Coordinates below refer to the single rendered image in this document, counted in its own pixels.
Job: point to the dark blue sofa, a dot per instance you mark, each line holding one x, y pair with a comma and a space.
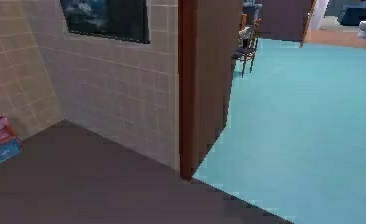
356, 12

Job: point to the brown wooden room door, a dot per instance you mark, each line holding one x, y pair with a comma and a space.
207, 83

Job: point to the brown wooden chair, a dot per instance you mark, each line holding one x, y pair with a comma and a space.
247, 46

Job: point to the pink and blue box stack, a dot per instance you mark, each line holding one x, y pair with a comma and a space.
2, 140

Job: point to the dark framed wall picture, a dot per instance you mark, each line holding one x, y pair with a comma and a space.
107, 18

